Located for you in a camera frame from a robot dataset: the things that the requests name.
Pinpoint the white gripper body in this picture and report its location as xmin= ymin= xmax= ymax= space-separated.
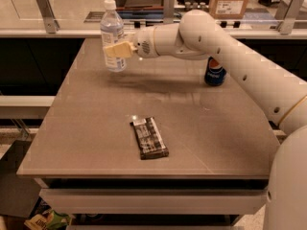
xmin=132 ymin=27 xmax=158 ymax=58

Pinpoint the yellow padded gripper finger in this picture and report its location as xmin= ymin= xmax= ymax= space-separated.
xmin=104 ymin=41 xmax=136 ymax=58

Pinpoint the clear plastic water bottle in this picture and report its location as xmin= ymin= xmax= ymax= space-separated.
xmin=100 ymin=0 xmax=126 ymax=72

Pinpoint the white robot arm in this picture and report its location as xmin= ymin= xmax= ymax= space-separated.
xmin=104 ymin=10 xmax=307 ymax=230

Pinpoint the black rxbar chocolate wrapper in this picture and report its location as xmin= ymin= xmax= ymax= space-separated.
xmin=130 ymin=117 xmax=169 ymax=160

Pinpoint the blue pepsi can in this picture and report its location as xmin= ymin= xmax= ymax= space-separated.
xmin=204 ymin=57 xmax=226 ymax=86

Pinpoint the cardboard box with label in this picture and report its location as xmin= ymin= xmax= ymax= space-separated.
xmin=209 ymin=0 xmax=248 ymax=19

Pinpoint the white table drawer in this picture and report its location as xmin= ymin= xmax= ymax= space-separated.
xmin=40 ymin=189 xmax=266 ymax=215

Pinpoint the green snack bag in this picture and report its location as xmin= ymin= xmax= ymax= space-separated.
xmin=24 ymin=210 xmax=71 ymax=230

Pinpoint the middle metal glass bracket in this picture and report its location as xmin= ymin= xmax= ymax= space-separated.
xmin=163 ymin=0 xmax=175 ymax=24

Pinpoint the metal glass bracket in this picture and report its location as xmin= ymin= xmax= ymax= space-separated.
xmin=163 ymin=0 xmax=175 ymax=24
xmin=36 ymin=0 xmax=59 ymax=34
xmin=275 ymin=0 xmax=304 ymax=35

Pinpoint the left metal glass bracket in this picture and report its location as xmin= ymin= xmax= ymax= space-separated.
xmin=36 ymin=0 xmax=59 ymax=34

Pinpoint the right metal glass bracket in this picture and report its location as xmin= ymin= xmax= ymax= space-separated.
xmin=275 ymin=0 xmax=304 ymax=35

